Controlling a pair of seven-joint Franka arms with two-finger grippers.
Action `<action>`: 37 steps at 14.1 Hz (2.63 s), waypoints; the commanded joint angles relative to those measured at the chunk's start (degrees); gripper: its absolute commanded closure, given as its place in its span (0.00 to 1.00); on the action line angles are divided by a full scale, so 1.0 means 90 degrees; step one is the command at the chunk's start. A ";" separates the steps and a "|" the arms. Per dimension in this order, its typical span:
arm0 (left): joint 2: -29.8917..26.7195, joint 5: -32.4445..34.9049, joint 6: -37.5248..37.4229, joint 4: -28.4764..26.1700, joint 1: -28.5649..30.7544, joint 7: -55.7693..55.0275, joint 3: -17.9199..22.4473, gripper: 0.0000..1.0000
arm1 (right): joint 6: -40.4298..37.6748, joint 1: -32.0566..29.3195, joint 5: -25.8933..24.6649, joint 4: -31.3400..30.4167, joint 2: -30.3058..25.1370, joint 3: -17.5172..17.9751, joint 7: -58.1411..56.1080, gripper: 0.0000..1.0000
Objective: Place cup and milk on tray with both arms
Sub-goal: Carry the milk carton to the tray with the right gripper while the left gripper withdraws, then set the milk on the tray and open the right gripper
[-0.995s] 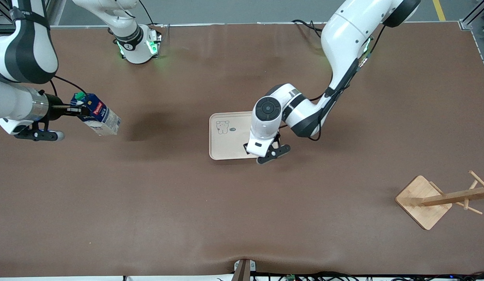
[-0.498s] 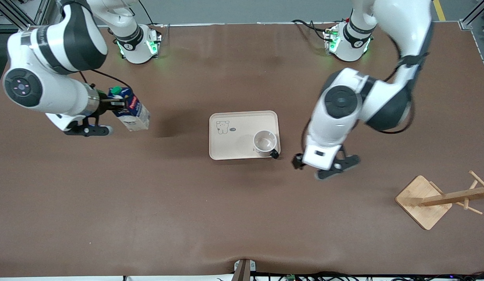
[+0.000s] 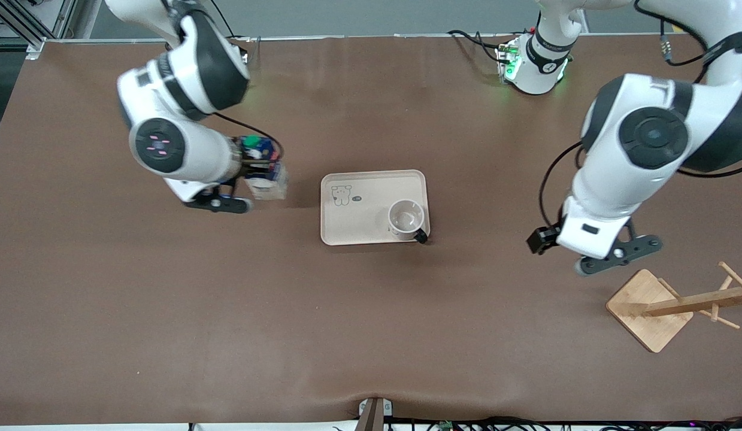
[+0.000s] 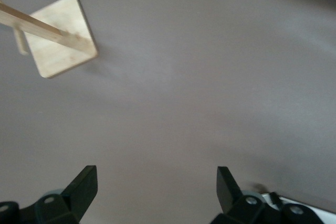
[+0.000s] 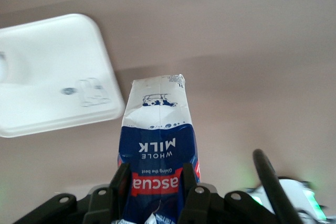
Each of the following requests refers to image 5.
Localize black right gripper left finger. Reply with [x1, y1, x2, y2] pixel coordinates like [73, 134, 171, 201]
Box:
[83, 163, 131, 224]

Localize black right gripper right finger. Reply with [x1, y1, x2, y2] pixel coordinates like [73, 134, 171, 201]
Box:
[178, 163, 212, 224]

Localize blue white milk carton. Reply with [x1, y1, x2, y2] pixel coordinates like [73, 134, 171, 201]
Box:
[117, 73, 203, 224]

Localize cream rectangular tray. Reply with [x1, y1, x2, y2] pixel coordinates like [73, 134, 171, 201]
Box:
[0, 13, 125, 138]

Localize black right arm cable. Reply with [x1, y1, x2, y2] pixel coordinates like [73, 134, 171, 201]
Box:
[252, 148, 305, 224]

